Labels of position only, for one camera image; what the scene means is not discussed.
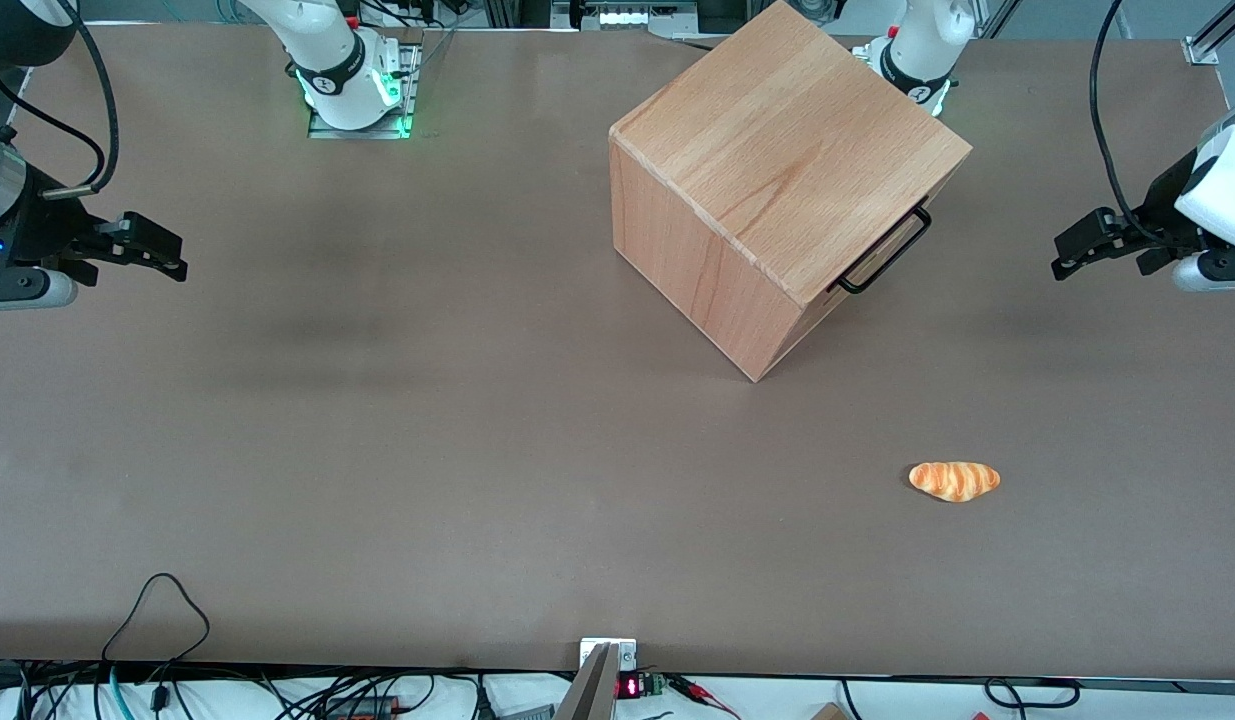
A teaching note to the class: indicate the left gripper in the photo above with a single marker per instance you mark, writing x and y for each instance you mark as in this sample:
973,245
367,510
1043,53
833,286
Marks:
1160,216

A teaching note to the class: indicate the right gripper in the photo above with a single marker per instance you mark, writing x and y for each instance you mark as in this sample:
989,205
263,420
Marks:
39,226

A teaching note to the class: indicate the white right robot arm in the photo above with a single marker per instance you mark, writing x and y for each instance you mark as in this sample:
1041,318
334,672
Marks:
347,70

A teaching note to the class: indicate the wooden drawer cabinet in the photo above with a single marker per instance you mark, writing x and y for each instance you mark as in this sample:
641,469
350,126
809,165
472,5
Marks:
757,150

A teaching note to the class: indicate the toy croissant bread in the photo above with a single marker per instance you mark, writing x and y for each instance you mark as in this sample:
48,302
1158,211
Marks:
954,481

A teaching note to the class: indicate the small cardboard piece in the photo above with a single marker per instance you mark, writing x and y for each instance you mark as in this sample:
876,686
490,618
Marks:
827,712

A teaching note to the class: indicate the red alligator clip lead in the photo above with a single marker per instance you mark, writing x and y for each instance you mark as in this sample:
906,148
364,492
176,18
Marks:
699,692

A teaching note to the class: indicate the red digit display module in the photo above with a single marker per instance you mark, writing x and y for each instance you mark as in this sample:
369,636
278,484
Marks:
632,687

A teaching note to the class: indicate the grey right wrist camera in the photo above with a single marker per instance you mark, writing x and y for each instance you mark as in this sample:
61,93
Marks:
22,290

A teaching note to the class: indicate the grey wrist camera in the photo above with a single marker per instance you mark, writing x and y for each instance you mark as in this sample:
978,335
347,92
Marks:
22,290
1217,272

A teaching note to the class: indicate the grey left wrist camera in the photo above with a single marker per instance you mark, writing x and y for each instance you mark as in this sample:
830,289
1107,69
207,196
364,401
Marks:
1217,272

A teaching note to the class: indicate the aluminium profile post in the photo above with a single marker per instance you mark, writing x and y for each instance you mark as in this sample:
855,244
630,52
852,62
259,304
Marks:
1212,40

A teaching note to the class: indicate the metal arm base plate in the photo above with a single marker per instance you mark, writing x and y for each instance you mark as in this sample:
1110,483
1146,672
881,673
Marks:
409,75

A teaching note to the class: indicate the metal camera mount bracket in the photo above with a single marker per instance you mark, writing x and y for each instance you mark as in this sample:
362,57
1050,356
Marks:
597,680

